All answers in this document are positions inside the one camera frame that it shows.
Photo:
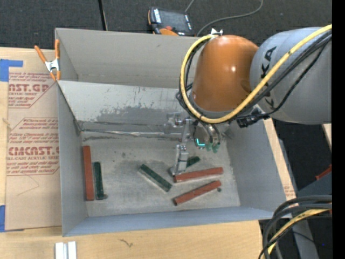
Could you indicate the brown cardboard board red print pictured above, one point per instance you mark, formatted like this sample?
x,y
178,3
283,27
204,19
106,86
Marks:
x,y
32,133

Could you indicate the black cylinder on white bracket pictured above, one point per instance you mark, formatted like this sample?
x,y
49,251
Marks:
x,y
249,119

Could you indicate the red-brown flat block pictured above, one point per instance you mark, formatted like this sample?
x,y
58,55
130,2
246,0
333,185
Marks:
x,y
198,174
88,173
196,193

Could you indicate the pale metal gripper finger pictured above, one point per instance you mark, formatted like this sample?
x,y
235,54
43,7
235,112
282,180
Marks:
x,y
181,163
172,127

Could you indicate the dark green flat block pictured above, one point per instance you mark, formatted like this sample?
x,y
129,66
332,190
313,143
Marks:
x,y
155,177
193,161
98,181

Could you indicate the grey metal bin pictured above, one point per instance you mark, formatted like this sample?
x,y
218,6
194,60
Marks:
x,y
129,155

